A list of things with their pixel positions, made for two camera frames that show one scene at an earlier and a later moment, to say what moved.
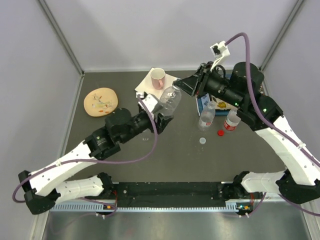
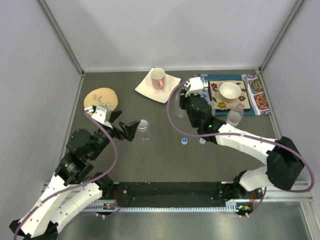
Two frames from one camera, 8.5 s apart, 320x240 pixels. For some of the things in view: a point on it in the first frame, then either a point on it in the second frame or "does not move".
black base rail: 169,194 does not move
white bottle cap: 202,140 does not move
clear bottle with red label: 232,120 does not move
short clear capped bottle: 146,137 does not move
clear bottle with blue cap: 169,101 -> 180,112
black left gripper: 162,122 -> 129,129
